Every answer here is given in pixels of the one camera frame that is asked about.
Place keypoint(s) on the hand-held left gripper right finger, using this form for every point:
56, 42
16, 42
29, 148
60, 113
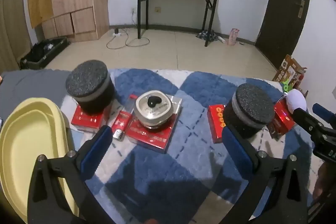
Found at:
236, 151

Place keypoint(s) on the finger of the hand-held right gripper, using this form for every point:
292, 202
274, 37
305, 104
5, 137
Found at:
304, 116
319, 109

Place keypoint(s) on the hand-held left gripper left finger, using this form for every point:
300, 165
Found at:
96, 151

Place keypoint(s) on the dark red cigarette box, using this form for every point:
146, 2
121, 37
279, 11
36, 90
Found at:
284, 115

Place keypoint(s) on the small red cigarette pack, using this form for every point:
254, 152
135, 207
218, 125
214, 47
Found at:
122, 122

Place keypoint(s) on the black foam cylinder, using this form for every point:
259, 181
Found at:
252, 108
89, 87

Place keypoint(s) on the silver square jar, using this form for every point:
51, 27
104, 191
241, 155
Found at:
150, 117

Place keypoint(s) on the pale yellow plastic basin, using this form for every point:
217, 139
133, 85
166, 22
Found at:
26, 140

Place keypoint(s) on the person's right hand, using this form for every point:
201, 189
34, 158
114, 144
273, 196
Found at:
324, 179

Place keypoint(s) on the green plastic toy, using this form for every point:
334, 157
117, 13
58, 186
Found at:
286, 85

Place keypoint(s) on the printed cardboard box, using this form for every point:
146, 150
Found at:
288, 69

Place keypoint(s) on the blue and white plush blanket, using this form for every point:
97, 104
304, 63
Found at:
162, 174

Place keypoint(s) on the grey bed sheet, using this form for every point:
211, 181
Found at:
31, 85

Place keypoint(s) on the pink packet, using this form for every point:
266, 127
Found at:
232, 37

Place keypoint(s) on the dark brown door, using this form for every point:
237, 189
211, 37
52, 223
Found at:
283, 3

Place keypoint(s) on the black case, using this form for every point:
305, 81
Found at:
42, 52

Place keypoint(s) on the dark clothes pile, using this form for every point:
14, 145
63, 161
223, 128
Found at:
207, 36

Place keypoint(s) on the white power strip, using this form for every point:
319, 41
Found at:
117, 33

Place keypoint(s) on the beige curtain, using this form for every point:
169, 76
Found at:
13, 24

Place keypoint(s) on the white wall outlet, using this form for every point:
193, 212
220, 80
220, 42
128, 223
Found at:
133, 11

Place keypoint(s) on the yellow wall outlet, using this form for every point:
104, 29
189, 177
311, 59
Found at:
157, 9

